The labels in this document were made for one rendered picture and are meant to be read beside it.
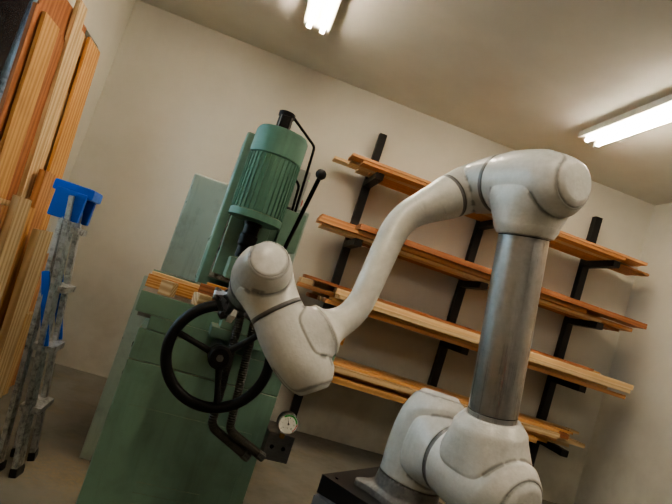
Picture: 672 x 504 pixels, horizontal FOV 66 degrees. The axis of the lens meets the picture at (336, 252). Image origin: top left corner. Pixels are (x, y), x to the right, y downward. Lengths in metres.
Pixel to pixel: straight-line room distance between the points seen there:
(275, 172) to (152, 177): 2.52
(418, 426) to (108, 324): 3.17
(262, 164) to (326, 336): 0.84
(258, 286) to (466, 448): 0.52
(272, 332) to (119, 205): 3.27
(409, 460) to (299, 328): 0.46
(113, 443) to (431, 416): 0.88
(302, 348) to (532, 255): 0.48
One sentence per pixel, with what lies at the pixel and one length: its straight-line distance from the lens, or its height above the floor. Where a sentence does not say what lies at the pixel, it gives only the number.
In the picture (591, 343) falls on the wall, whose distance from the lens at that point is 5.02.
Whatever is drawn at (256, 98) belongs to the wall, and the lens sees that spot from 4.22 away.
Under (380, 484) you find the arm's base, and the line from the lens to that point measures 1.32.
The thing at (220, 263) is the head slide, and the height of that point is 1.04.
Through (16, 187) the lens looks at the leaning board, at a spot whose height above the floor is 1.08.
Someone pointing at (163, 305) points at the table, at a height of 0.87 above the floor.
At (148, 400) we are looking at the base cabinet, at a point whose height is 0.61.
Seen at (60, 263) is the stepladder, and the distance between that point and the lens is 2.36.
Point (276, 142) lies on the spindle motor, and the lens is 1.68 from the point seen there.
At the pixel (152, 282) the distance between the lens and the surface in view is 1.71.
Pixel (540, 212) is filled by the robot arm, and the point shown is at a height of 1.32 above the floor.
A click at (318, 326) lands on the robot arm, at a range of 0.95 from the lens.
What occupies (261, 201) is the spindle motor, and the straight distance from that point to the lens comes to 1.65.
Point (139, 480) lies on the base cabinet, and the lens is 1.67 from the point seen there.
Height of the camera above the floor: 1.04
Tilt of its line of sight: 5 degrees up
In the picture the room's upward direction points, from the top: 18 degrees clockwise
